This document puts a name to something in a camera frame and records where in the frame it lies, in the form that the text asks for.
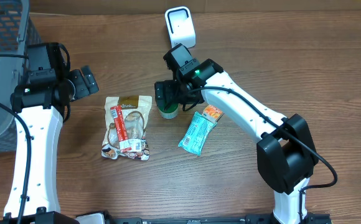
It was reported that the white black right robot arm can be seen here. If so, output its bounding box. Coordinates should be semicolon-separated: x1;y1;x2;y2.
154;44;319;223

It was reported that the white barcode scanner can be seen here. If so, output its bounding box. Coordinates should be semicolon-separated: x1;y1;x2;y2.
164;6;196;48

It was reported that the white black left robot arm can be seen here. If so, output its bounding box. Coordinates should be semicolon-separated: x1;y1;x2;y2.
0;42;99;223

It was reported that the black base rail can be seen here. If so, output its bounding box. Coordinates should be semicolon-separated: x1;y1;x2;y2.
74;211;332;224

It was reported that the grey plastic mesh basket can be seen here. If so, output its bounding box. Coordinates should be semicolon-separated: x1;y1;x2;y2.
0;0;41;152

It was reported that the beige nut snack pouch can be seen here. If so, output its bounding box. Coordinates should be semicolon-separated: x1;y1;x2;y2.
101;95;152;161

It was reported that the red snack stick packet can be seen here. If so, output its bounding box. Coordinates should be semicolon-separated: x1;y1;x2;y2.
110;105;132;152

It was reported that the orange small carton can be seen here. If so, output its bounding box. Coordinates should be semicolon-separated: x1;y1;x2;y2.
202;105;223;123

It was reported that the teal snack packet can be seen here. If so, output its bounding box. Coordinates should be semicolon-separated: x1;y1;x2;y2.
178;112;217;156

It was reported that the green lid jar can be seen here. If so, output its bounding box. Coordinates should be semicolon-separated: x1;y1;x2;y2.
158;104;178;119

